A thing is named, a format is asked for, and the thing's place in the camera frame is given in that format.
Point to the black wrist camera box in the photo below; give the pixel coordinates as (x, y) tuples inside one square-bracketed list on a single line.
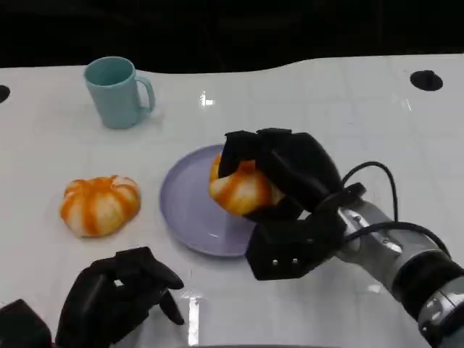
[(290, 246), (21, 326)]

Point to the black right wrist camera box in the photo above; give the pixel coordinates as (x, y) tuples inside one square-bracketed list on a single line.
[(290, 246)]

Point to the orange white toy bread roll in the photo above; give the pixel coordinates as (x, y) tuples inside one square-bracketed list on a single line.
[(243, 192), (99, 208)]

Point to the lilac plate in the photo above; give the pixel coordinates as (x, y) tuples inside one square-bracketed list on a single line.
[(185, 203)]

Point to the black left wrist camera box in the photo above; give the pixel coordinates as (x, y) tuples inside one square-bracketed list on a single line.
[(21, 326)]

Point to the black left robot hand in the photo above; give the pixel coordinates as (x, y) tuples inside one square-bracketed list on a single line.
[(101, 304)]

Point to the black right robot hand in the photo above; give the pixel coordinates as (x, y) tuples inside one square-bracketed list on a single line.
[(301, 166)]

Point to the pale green mug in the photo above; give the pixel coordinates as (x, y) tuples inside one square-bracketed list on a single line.
[(114, 99)]

